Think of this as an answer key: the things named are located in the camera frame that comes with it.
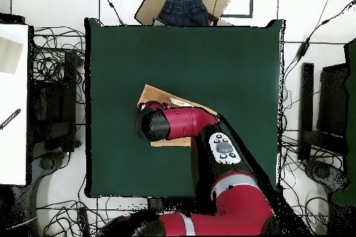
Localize tan terry towel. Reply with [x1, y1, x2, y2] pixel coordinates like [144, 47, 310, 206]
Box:
[137, 83, 218, 148]

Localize black flat panel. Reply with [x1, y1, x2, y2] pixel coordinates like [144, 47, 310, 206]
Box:
[318, 63, 348, 138]

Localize dark green table cloth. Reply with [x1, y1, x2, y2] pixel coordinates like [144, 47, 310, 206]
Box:
[83, 17, 286, 197]

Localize blue denim jeans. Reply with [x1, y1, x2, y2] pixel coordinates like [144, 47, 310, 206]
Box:
[159, 0, 211, 26]

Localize black equipment rack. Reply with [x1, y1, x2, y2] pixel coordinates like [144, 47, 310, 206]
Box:
[29, 50, 81, 152]

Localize brown cardboard box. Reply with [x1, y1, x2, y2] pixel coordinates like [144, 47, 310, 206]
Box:
[134, 0, 232, 26]

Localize white side table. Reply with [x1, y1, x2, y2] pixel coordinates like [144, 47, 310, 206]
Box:
[0, 24, 29, 186]

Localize beige foam block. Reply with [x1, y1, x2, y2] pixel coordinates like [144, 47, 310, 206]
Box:
[0, 36, 24, 75]

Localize narrow black bar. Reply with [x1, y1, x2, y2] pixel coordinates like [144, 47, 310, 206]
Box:
[298, 63, 315, 163]

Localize dark green fabric piece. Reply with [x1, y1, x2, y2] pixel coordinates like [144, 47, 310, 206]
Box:
[330, 38, 356, 207]

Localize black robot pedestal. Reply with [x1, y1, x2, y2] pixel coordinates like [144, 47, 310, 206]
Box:
[147, 196, 168, 213]

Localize tangled black cables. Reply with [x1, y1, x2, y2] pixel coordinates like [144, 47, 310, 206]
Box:
[277, 89, 346, 236]
[30, 25, 86, 104]
[37, 196, 118, 236]

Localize thin black cable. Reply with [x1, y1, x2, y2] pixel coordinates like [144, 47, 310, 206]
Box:
[95, 0, 125, 26]

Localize black striped strap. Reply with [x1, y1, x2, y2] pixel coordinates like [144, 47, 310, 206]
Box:
[0, 108, 22, 131]

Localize black power cable with adapter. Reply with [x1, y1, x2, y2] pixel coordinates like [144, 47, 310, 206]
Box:
[287, 0, 356, 70]

